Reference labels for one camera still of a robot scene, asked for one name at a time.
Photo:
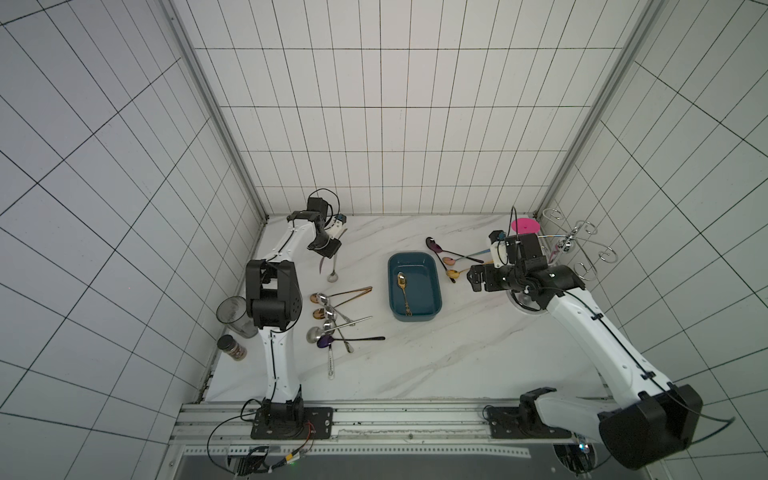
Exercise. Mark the teal storage box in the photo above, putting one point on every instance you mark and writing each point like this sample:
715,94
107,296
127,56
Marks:
423,286

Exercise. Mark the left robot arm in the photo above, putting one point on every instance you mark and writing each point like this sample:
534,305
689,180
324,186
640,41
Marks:
274,303

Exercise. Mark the silver ladle spoon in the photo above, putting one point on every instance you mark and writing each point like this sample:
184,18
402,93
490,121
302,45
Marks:
315,333

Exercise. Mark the spice shaker bottle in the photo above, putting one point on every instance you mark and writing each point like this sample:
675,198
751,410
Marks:
231,347

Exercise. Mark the aluminium mounting rail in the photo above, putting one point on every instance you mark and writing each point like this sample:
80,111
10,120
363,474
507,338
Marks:
432,427

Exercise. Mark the rose gold spoon upper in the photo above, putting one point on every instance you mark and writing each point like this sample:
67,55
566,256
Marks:
351,294

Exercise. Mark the chrome wire cup rack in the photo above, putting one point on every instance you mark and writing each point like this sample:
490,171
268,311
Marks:
575,246

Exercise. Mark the pink plastic goblet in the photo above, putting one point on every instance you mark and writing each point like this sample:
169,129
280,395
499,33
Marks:
522,226

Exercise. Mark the clear drinking glass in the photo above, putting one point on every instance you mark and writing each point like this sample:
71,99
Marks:
232,313

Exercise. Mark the purple spoon left group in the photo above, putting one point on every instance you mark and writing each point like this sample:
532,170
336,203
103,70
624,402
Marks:
321,342

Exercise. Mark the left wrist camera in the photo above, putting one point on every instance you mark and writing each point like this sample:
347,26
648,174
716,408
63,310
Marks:
337,226

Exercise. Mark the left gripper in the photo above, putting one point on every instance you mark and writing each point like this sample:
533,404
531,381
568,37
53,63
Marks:
329,252

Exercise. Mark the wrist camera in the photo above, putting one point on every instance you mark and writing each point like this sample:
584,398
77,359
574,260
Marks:
497,248
337,226

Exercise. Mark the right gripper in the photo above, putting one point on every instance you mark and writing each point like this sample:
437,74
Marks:
485,278

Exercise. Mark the rose gold spoon lower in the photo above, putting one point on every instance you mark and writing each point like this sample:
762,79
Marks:
327,311

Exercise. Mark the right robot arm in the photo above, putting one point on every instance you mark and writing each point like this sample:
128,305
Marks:
648,417

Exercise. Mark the silver textured-handle spoon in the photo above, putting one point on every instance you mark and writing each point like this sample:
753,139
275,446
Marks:
331,358

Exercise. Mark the plain silver spoon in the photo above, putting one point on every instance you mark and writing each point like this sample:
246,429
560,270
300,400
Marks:
333,276

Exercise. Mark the gold slim spoon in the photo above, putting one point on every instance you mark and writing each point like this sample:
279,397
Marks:
456,274

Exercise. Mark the gold ornate-handle spoon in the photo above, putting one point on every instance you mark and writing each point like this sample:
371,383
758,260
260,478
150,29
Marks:
402,284

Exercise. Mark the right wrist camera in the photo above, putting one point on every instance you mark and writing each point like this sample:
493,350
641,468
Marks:
497,248

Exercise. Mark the rose gold spoon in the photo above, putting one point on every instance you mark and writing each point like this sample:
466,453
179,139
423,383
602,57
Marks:
351,294
327,311

